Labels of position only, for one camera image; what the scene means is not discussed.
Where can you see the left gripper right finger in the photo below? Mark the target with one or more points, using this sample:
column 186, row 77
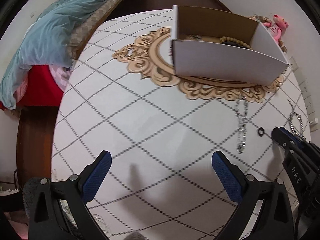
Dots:
column 274, row 220

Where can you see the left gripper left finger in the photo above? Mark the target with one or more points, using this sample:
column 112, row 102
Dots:
column 59, row 209

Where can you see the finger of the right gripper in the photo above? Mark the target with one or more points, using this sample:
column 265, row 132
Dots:
column 274, row 135
column 286, row 138

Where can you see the white power strip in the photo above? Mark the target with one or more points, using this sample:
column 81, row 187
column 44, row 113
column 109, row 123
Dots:
column 313, row 120

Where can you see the pink panther plush toy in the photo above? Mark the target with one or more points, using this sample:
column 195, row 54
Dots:
column 276, row 27

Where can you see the black watch band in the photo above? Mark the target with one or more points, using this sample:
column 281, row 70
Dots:
column 231, row 43

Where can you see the red bed sheet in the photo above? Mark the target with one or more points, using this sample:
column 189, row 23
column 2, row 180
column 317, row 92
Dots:
column 39, row 89

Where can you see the brown checkered cushion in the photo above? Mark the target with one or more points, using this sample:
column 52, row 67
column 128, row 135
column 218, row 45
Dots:
column 261, row 20

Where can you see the white cardboard box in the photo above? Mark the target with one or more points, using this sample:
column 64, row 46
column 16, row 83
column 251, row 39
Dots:
column 197, row 51

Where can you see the white patterned tablecloth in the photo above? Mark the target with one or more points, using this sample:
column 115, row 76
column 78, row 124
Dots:
column 161, row 182

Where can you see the teal duvet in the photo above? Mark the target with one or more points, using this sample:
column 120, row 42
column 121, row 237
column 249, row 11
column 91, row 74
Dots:
column 46, row 43

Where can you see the patterned mattress bed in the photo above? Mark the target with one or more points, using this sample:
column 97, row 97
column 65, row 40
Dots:
column 82, row 33

